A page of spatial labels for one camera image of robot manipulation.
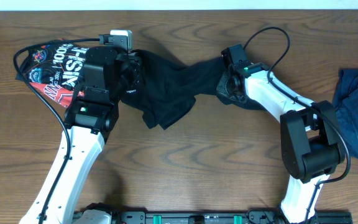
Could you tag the black Hydrogen t-shirt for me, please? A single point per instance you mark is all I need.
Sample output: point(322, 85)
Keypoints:
point(166, 90)

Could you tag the folded red printed shirt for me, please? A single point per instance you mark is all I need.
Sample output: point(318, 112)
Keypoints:
point(57, 93)

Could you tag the folded black printed shirt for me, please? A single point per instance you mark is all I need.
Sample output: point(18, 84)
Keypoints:
point(53, 67)

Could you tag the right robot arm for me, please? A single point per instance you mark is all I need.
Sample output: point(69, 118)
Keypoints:
point(311, 145)

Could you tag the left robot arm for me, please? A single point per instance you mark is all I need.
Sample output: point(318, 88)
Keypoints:
point(107, 74)

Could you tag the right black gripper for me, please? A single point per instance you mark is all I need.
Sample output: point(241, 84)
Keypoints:
point(220, 88)

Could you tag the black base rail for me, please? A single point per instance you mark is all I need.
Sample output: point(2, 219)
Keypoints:
point(101, 213)

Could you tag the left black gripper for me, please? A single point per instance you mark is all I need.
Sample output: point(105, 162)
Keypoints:
point(133, 70)

